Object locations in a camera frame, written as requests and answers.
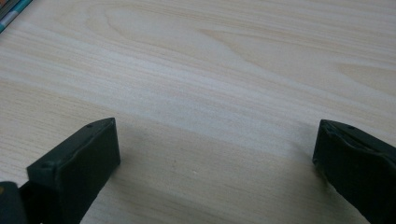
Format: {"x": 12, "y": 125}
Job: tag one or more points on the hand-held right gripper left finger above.
{"x": 79, "y": 168}

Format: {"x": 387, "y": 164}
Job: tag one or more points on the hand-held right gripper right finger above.
{"x": 358, "y": 168}

